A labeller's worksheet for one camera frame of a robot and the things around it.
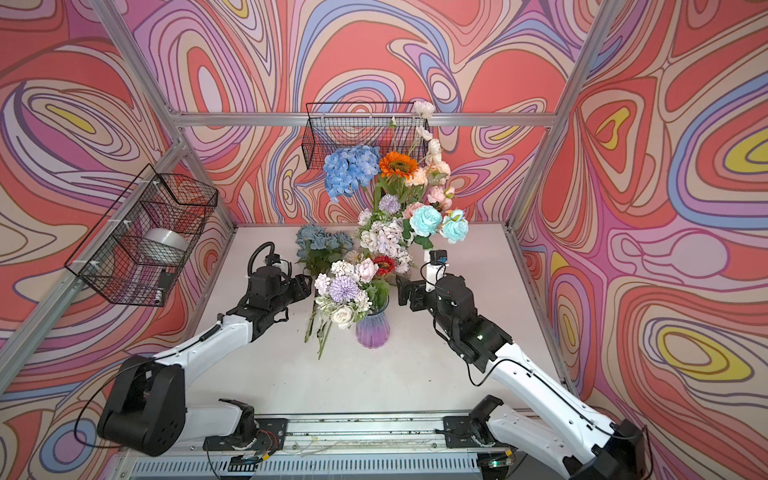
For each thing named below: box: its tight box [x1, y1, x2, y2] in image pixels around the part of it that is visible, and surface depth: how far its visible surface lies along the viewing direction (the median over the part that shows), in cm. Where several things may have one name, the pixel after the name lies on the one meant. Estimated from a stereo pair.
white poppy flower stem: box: [408, 100, 451, 179], surface depth 77 cm
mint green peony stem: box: [409, 205, 469, 249], surface depth 72 cm
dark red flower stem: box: [374, 255, 396, 277], surface depth 76 cm
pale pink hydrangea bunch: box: [371, 218, 413, 273], surface depth 78 cm
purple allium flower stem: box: [378, 194, 401, 215], surface depth 82 cm
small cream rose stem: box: [316, 320, 333, 361], surface depth 92 cm
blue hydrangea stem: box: [324, 145, 381, 201], surface depth 72 cm
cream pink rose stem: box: [428, 160, 451, 185], surface depth 82 cm
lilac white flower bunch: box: [314, 257, 390, 330], surface depth 68 cm
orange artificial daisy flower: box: [379, 151, 419, 179], surface depth 75 cm
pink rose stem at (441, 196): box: [427, 186, 455, 210], surface depth 80 cm
